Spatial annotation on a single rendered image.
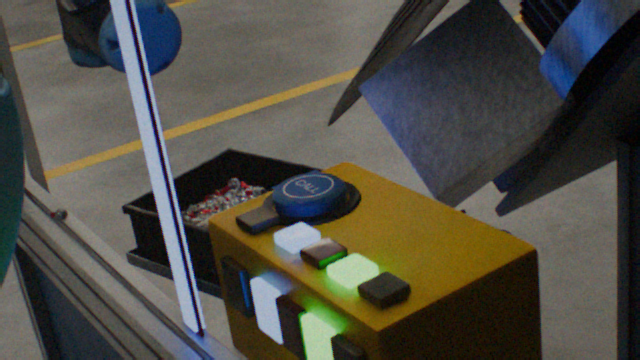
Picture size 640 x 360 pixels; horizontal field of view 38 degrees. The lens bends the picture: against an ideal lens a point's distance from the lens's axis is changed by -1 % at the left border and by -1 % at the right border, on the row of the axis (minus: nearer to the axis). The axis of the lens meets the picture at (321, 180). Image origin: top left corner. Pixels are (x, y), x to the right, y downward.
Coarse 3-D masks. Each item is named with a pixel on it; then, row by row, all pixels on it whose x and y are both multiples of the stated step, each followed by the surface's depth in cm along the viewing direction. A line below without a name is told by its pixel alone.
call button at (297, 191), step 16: (304, 176) 53; (320, 176) 53; (336, 176) 53; (288, 192) 52; (304, 192) 51; (320, 192) 51; (336, 192) 51; (288, 208) 51; (304, 208) 50; (320, 208) 50; (336, 208) 51
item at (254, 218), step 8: (256, 208) 51; (264, 208) 51; (240, 216) 51; (248, 216) 51; (256, 216) 50; (264, 216) 50; (272, 216) 50; (240, 224) 51; (248, 224) 50; (256, 224) 50; (264, 224) 50; (272, 224) 50; (248, 232) 50; (256, 232) 50
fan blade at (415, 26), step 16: (416, 0) 101; (432, 0) 97; (448, 0) 94; (400, 16) 103; (416, 16) 99; (432, 16) 95; (384, 32) 107; (400, 32) 101; (416, 32) 97; (384, 48) 103; (400, 48) 98; (368, 64) 106; (384, 64) 100; (352, 80) 110; (352, 96) 102; (336, 112) 104
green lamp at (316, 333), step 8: (304, 320) 45; (312, 320) 44; (320, 320) 44; (304, 328) 45; (312, 328) 44; (320, 328) 44; (328, 328) 44; (304, 336) 45; (312, 336) 45; (320, 336) 44; (328, 336) 43; (312, 344) 45; (320, 344) 44; (328, 344) 44; (312, 352) 45; (320, 352) 44; (328, 352) 44
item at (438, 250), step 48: (384, 192) 52; (240, 240) 50; (336, 240) 48; (384, 240) 47; (432, 240) 47; (480, 240) 46; (288, 288) 46; (336, 288) 44; (432, 288) 43; (480, 288) 43; (528, 288) 45; (240, 336) 54; (384, 336) 41; (432, 336) 42; (480, 336) 44; (528, 336) 46
